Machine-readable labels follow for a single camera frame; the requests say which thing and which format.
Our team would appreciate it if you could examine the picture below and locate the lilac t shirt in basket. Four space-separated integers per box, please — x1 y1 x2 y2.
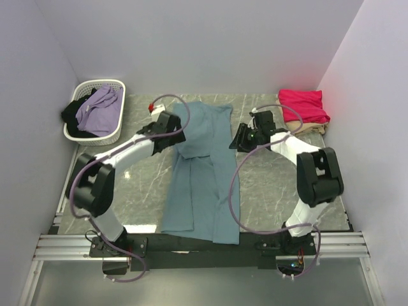
76 84 124 137

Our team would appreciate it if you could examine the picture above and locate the black base beam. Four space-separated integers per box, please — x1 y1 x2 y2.
89 231 321 275

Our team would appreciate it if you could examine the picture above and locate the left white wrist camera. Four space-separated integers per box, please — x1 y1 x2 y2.
149 103 166 122

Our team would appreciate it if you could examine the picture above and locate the folded tan t shirt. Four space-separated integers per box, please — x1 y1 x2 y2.
280 107 329 135

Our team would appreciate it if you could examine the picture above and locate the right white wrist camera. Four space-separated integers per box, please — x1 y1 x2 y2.
248 108 258 130

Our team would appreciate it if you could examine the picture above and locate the white plastic laundry basket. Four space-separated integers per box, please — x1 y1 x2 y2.
61 79 126 146

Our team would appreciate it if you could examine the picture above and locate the folded red t shirt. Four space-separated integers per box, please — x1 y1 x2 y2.
278 89 330 124

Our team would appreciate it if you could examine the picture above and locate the teal blue t shirt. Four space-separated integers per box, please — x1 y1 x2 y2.
160 101 240 245

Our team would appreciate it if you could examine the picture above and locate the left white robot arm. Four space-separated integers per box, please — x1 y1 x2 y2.
66 111 186 256

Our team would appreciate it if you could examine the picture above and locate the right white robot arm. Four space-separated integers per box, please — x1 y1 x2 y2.
229 108 344 254

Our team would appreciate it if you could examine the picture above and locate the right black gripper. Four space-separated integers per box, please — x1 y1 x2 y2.
228 123 262 154

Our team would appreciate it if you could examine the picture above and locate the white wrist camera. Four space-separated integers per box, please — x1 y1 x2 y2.
248 108 258 130
149 103 166 122

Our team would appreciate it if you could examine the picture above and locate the black garment in basket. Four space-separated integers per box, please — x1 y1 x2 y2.
61 88 97 138

